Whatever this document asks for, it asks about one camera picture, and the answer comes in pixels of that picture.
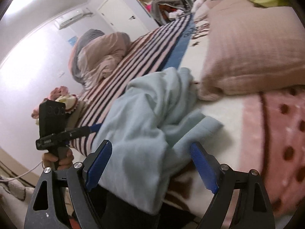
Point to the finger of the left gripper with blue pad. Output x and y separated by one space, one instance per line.
95 128

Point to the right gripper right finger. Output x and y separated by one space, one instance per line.
208 167

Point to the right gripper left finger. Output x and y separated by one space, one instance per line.
95 163

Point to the light blue fleece garment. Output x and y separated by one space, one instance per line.
151 128

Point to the cream yellow small garment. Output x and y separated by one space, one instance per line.
70 101

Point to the pink small garment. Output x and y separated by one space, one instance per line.
54 94

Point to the fleece patterned left sleeve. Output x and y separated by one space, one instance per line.
15 198

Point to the rolled pink grey duvet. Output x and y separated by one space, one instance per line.
96 55

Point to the striped bed blanket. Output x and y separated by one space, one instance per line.
162 48

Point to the white door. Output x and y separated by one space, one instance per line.
121 18

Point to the white air conditioner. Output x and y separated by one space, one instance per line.
71 17

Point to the beige pink pillow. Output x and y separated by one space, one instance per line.
251 49

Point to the blue wall poster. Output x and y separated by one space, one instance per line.
72 41

